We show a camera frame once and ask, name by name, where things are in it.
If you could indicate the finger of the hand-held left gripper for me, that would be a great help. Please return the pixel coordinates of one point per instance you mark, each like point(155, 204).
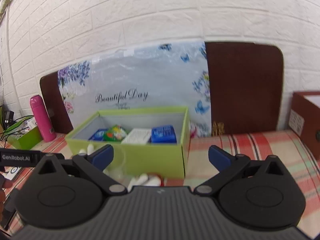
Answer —
point(22, 157)

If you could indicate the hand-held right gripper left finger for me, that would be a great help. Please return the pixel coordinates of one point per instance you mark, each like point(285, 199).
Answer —
point(102, 158)

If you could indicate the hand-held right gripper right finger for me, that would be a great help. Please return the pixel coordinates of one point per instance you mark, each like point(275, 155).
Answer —
point(220, 158)

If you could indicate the light green cardboard box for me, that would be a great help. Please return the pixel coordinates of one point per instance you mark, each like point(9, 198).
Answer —
point(155, 160)

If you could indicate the person's left hand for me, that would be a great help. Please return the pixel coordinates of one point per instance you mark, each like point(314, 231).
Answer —
point(4, 183)

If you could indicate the clear plastic cup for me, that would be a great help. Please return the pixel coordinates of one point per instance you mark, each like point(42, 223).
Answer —
point(121, 158)

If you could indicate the small green open box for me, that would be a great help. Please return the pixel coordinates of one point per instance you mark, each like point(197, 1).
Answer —
point(26, 138)

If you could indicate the blue foil packet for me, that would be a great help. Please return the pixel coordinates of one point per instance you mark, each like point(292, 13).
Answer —
point(98, 135)

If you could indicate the colourful green packet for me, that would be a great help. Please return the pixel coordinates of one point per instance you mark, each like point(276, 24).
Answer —
point(115, 133)

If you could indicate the white printed carton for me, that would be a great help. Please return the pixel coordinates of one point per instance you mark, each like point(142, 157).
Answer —
point(137, 136)

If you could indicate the pink thermos bottle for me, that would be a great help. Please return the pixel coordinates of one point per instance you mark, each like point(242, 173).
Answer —
point(42, 120)

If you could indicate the black charger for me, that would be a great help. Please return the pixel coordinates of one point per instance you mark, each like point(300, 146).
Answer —
point(9, 117)

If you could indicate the plaid bedsheet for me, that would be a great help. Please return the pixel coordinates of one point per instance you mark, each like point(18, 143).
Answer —
point(262, 142)

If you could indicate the blue printed carton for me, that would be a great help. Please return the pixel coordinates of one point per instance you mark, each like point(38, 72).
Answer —
point(163, 134)

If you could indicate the brown wooden headboard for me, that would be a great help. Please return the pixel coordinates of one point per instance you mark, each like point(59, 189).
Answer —
point(245, 85)

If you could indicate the brown cardboard box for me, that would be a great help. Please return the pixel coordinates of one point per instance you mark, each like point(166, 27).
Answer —
point(307, 120)

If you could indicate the floral clear plastic bag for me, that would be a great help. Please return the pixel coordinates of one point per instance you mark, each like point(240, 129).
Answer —
point(150, 75)

